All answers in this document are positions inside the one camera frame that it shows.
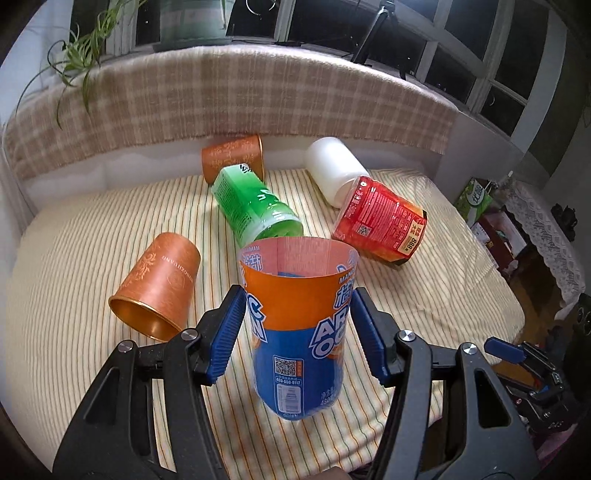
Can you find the green and white box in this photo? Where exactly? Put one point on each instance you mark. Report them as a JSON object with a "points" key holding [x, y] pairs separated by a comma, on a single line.
{"points": [[473, 201]]}

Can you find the copper patterned cup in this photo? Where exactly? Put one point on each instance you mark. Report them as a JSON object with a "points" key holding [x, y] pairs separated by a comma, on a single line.
{"points": [[231, 154], [161, 281]]}

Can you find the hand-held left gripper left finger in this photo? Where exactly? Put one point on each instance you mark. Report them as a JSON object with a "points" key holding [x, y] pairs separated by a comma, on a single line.
{"points": [[225, 339]]}

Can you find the orange and blue plastic cup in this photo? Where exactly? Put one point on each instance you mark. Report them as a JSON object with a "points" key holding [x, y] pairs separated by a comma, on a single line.
{"points": [[295, 332]]}

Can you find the green plastic cup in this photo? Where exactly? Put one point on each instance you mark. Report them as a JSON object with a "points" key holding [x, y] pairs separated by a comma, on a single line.
{"points": [[249, 203]]}

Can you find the white lace cloth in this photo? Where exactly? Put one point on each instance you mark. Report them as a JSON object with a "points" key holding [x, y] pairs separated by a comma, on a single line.
{"points": [[545, 221]]}

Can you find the white plastic cup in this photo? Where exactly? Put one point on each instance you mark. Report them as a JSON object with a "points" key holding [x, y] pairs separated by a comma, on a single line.
{"points": [[330, 166]]}

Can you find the spider plant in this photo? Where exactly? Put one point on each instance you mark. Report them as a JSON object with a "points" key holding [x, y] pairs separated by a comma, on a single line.
{"points": [[76, 50]]}

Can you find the green plant pot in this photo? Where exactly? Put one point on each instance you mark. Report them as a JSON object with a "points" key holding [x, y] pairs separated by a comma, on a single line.
{"points": [[194, 23]]}

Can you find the black tripod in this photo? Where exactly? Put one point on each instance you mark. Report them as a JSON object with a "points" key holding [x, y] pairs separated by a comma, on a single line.
{"points": [[369, 39]]}

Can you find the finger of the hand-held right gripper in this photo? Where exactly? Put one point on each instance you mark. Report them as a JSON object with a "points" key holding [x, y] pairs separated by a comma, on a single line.
{"points": [[504, 349]]}

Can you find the dark red box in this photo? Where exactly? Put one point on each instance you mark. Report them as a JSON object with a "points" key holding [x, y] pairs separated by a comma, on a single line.
{"points": [[496, 235]]}

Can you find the beige plaid blanket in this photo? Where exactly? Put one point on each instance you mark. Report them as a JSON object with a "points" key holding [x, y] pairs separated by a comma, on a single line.
{"points": [[231, 92]]}

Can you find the white window frame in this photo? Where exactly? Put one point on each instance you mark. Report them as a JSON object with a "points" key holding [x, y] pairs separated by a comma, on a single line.
{"points": [[284, 18]]}

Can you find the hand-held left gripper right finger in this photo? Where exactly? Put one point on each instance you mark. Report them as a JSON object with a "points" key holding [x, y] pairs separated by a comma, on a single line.
{"points": [[371, 339]]}

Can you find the red plastic cup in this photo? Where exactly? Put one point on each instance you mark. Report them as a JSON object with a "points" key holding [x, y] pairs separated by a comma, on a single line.
{"points": [[374, 217]]}

